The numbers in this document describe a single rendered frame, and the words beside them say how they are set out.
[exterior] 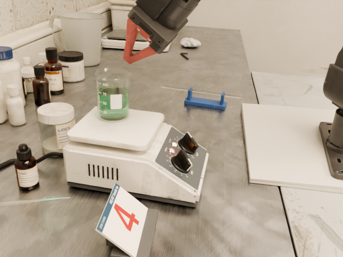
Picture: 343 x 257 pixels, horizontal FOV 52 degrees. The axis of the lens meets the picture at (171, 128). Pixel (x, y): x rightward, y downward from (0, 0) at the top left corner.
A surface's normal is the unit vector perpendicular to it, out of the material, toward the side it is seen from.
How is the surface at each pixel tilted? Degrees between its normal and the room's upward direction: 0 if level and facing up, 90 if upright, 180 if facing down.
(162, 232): 0
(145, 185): 90
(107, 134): 0
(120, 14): 94
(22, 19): 90
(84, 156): 90
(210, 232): 0
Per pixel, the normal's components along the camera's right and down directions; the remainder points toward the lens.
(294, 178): 0.02, -0.89
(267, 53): -0.14, 0.43
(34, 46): 0.99, 0.11
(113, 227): 0.68, -0.63
